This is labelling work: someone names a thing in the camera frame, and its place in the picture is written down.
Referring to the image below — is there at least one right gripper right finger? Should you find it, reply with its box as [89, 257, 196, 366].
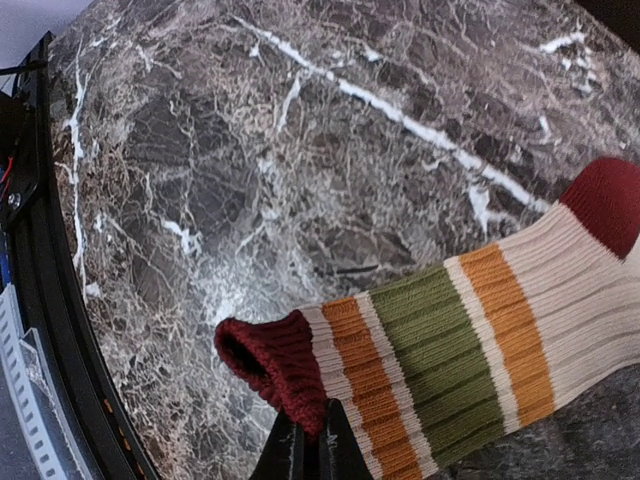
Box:
[319, 399, 373, 480]

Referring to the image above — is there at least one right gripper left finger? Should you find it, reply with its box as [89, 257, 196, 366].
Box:
[249, 411, 305, 480]

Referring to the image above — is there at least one striped brown beige sock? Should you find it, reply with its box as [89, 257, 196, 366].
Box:
[215, 157, 639, 479]

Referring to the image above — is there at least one white slotted cable duct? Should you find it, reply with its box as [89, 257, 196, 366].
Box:
[1, 284, 66, 479]

